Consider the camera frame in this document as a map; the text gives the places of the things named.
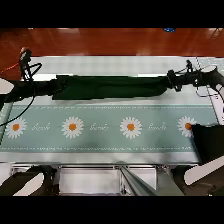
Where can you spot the dark green shirt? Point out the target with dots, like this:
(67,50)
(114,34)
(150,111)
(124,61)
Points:
(110,87)

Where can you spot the black garment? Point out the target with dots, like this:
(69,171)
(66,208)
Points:
(210,141)

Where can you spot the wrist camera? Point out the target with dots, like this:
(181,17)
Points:
(189,66)
(25,61)

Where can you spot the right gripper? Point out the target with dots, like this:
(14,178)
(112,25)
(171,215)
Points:
(174,80)

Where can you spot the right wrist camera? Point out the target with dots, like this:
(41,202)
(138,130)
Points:
(189,66)

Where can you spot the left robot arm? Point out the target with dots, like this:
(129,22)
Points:
(26,87)

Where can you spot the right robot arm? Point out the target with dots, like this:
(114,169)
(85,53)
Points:
(206,77)

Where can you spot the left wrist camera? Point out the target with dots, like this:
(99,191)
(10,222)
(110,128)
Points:
(25,61)

